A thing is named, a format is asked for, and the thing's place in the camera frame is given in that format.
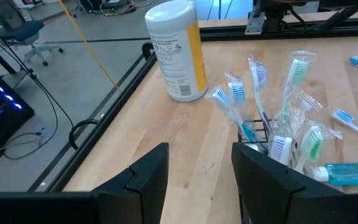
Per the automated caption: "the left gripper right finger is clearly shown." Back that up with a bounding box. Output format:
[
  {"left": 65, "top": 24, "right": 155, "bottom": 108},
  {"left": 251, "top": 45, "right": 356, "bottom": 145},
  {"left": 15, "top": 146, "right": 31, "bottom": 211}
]
[{"left": 231, "top": 142, "right": 358, "bottom": 224}]

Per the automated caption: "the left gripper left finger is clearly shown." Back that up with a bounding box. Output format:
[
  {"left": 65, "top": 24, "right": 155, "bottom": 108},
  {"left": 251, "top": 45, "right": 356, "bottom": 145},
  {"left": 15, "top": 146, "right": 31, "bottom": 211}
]
[{"left": 0, "top": 142, "right": 170, "bottom": 224}]

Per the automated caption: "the green toothbrush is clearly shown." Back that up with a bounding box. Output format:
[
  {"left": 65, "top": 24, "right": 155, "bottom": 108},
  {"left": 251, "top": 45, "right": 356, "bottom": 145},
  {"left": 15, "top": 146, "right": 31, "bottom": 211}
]
[
  {"left": 293, "top": 119, "right": 344, "bottom": 174},
  {"left": 272, "top": 50, "right": 319, "bottom": 138}
]

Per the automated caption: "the black computer tower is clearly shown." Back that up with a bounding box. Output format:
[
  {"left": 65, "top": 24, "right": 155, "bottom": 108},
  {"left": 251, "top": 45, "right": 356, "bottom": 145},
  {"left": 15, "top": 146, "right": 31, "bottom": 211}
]
[{"left": 0, "top": 76, "right": 35, "bottom": 151}]

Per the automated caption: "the blue seat office chair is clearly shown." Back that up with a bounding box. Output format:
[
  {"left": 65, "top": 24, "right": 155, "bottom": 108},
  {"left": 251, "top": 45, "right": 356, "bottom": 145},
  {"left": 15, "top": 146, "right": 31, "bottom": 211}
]
[{"left": 0, "top": 0, "right": 64, "bottom": 67}]

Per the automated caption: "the white yellow wipes canister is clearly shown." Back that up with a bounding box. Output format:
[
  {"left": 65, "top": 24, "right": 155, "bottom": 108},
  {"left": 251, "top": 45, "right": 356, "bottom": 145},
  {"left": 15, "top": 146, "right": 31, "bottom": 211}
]
[{"left": 144, "top": 0, "right": 208, "bottom": 103}]

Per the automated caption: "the yellow cable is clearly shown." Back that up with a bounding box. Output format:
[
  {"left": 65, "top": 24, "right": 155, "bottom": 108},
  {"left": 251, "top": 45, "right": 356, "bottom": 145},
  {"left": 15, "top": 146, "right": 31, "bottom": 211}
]
[{"left": 57, "top": 0, "right": 122, "bottom": 93}]

